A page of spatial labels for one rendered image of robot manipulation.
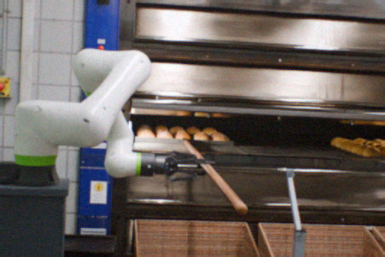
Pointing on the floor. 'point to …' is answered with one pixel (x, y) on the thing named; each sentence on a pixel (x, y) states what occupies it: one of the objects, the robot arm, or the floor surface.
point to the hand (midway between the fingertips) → (205, 167)
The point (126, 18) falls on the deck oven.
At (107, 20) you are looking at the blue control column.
